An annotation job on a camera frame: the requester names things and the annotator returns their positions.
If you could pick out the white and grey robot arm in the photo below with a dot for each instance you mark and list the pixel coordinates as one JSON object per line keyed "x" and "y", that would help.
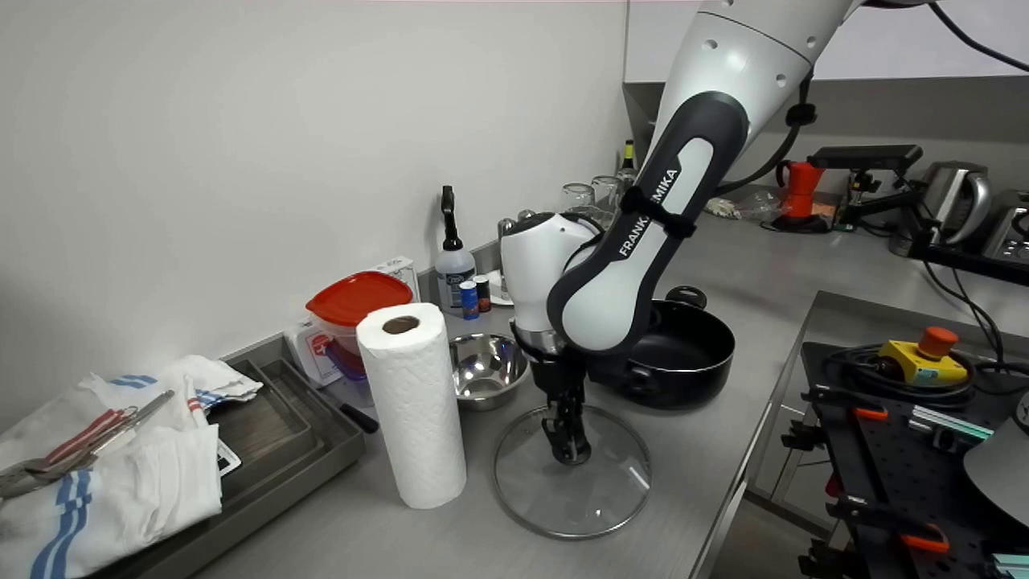
{"x": 580, "y": 291}

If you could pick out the small bottle with orange label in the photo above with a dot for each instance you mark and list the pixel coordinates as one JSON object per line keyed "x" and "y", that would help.
{"x": 485, "y": 294}

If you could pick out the plastic pitcher with red lid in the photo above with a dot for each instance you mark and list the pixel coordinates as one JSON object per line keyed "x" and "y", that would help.
{"x": 330, "y": 336}

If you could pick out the grey metal tray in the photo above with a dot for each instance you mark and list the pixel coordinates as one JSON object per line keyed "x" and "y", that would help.
{"x": 290, "y": 441}

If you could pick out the yellow emergency stop button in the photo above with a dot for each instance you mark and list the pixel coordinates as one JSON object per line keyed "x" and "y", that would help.
{"x": 928, "y": 362}

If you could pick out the small stainless steel bowl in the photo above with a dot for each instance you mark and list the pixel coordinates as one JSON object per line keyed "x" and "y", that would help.
{"x": 488, "y": 372}

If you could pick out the black two-handled cooking pot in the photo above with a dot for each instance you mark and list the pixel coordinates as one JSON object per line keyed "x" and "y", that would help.
{"x": 679, "y": 362}

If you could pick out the white striped dish towel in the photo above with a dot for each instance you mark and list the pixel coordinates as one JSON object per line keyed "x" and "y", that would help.
{"x": 154, "y": 477}

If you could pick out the round glass pot lid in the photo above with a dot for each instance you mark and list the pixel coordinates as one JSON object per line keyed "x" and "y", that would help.
{"x": 588, "y": 497}

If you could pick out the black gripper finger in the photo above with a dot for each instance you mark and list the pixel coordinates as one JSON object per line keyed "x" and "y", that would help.
{"x": 580, "y": 441}
{"x": 557, "y": 441}

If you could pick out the small bottle with blue label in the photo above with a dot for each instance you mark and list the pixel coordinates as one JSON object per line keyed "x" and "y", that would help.
{"x": 466, "y": 300}

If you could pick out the white paper towel roll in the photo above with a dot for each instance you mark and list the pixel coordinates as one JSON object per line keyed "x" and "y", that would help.
{"x": 407, "y": 357}

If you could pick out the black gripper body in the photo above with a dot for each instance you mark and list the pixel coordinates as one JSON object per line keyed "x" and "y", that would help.
{"x": 557, "y": 374}

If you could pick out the black equipment cart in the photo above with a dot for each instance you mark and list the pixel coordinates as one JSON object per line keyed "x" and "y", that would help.
{"x": 898, "y": 484}

